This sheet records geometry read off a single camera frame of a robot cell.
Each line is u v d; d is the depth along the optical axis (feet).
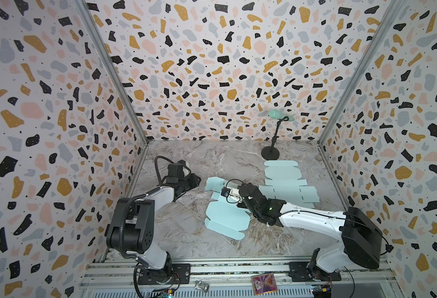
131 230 1.49
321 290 2.35
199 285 2.31
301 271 2.44
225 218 2.83
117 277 2.44
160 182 2.13
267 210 2.00
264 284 2.30
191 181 2.74
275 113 2.89
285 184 3.31
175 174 2.41
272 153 3.79
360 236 1.42
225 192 2.30
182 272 2.41
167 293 2.30
